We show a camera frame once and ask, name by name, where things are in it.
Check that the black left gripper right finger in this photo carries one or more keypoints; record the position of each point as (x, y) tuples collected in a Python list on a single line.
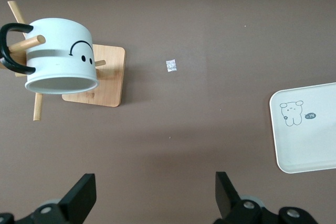
[(225, 197)]

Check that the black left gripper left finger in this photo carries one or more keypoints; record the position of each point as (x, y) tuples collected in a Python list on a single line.
[(78, 197)]

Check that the cream tray with bear drawing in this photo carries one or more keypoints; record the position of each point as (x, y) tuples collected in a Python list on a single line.
[(309, 145)]

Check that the brown table cover sheet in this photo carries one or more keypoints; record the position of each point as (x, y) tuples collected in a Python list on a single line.
[(183, 129)]

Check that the wooden mug stand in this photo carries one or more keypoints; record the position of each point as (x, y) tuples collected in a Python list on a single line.
[(111, 77)]

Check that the small silver foil scrap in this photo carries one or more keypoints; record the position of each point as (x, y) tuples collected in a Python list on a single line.
[(171, 65)]

